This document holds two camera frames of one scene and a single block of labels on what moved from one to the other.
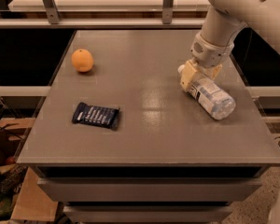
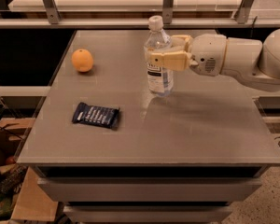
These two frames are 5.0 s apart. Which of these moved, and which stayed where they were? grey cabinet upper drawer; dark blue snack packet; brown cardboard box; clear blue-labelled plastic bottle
Moved: clear blue-labelled plastic bottle
Stayed: dark blue snack packet; grey cabinet upper drawer; brown cardboard box
